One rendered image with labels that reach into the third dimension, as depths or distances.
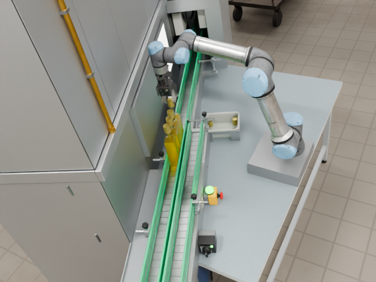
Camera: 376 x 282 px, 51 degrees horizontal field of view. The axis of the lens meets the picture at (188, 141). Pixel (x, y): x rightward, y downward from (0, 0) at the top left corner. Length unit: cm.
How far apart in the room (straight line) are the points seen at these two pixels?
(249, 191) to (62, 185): 99
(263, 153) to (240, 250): 58
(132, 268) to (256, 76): 100
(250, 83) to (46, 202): 102
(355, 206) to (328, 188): 23
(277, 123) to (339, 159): 153
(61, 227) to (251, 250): 89
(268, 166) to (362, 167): 132
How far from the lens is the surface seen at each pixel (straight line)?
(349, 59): 452
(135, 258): 187
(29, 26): 124
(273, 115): 187
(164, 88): 197
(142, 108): 203
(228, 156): 233
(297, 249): 283
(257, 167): 216
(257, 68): 175
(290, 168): 215
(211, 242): 188
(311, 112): 261
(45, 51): 129
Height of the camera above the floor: 242
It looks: 42 degrees down
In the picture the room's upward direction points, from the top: 13 degrees counter-clockwise
